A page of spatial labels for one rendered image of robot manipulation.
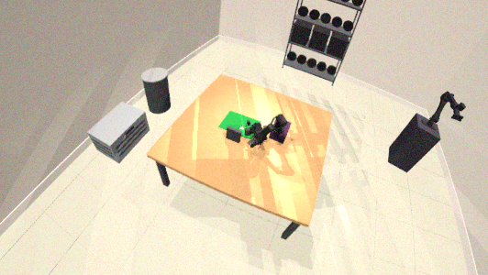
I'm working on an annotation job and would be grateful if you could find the green circuit board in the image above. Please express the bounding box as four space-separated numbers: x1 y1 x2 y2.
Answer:
218 110 261 139

